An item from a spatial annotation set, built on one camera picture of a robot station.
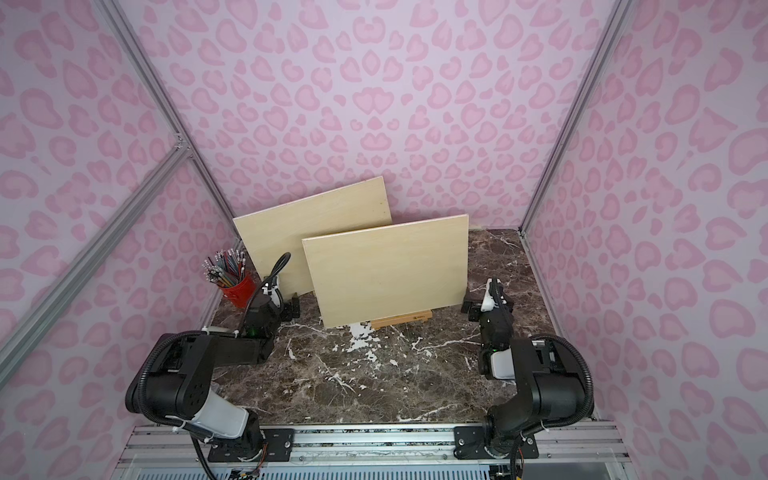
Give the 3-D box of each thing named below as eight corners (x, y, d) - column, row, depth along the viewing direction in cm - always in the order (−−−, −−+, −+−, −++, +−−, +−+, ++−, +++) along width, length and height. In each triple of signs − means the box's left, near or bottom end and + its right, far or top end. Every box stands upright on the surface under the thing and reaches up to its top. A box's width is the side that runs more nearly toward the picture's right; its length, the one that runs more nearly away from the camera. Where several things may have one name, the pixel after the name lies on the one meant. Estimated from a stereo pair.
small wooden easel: (371, 332, 95) (370, 324, 90) (371, 328, 96) (370, 319, 91) (431, 322, 97) (432, 314, 92) (429, 318, 98) (431, 309, 93)
